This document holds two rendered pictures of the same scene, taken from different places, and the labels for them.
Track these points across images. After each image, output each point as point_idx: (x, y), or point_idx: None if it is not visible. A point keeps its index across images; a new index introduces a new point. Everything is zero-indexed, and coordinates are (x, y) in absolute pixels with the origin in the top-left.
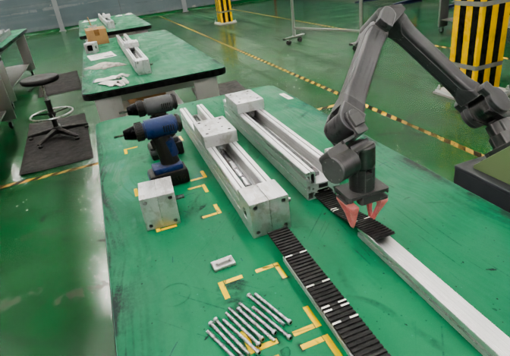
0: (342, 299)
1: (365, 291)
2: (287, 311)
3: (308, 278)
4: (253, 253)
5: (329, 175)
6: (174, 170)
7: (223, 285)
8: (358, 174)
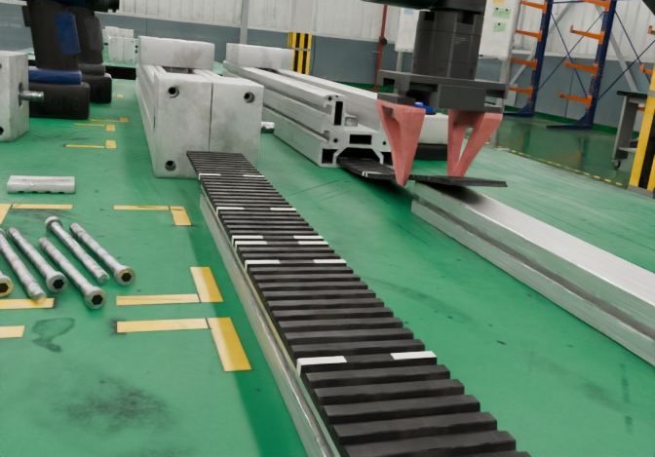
0: (311, 236)
1: (395, 274)
2: (137, 265)
3: (235, 200)
4: (134, 189)
5: None
6: (59, 83)
7: (6, 208)
8: (438, 20)
